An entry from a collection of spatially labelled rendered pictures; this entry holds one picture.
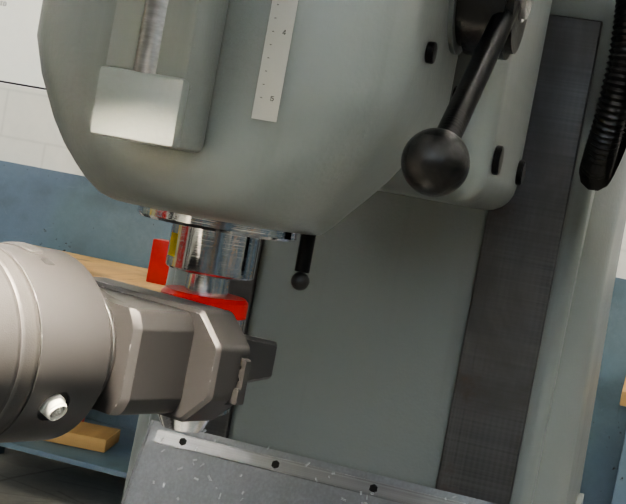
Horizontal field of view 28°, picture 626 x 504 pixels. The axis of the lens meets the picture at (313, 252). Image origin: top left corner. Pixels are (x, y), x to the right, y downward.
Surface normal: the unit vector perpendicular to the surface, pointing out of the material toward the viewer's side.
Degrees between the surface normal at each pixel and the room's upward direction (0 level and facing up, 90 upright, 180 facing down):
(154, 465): 63
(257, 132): 99
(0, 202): 90
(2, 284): 46
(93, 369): 92
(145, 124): 90
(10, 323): 68
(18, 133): 90
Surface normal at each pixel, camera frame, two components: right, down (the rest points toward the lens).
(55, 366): 0.80, 0.21
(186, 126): 0.95, 0.18
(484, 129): 0.48, 0.14
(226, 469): -0.15, -0.44
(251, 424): -0.26, 0.00
